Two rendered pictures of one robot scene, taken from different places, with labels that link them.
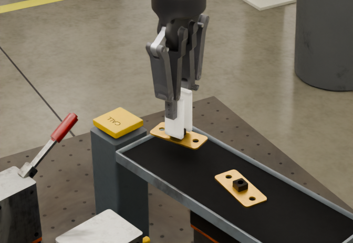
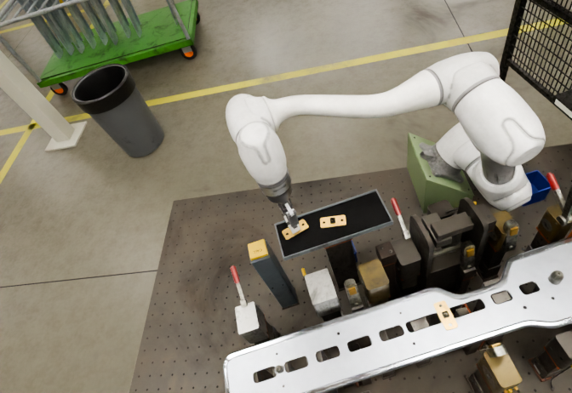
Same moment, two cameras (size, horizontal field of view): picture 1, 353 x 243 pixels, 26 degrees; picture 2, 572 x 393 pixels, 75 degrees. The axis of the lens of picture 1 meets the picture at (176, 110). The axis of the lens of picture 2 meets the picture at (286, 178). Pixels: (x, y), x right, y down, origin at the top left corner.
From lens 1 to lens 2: 0.76 m
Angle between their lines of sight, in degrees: 37
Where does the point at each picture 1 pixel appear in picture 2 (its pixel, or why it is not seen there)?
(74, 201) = (203, 293)
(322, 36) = (133, 133)
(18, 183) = (249, 310)
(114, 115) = (253, 248)
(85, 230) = (313, 290)
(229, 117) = (193, 202)
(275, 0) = (76, 135)
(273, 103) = (143, 176)
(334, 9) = (128, 119)
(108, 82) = (63, 242)
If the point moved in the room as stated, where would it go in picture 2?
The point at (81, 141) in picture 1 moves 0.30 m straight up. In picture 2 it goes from (162, 273) to (128, 244)
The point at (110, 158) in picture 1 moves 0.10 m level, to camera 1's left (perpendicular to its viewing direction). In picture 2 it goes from (269, 262) to (253, 288)
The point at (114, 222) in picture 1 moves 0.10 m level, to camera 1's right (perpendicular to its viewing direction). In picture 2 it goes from (314, 276) to (328, 250)
